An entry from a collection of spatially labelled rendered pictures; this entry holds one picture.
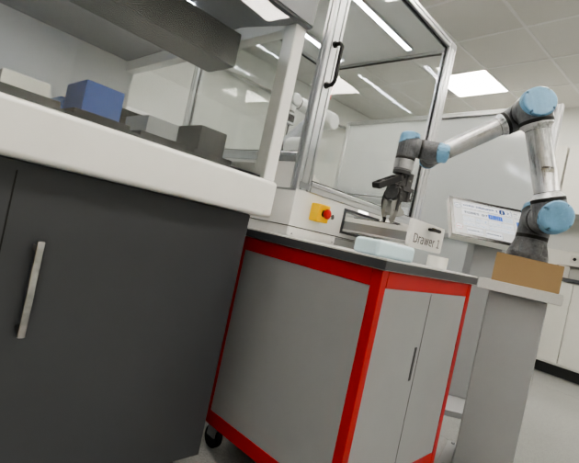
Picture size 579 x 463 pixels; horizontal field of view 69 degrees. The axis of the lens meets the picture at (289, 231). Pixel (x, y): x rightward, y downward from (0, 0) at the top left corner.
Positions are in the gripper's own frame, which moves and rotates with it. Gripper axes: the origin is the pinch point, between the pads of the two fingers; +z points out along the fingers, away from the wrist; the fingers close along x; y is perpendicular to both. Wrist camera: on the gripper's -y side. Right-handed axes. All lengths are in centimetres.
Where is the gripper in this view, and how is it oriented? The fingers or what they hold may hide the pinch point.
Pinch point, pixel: (386, 219)
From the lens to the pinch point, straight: 169.5
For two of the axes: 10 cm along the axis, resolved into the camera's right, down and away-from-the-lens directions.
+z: -2.2, 9.7, 0.2
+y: 8.4, 1.9, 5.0
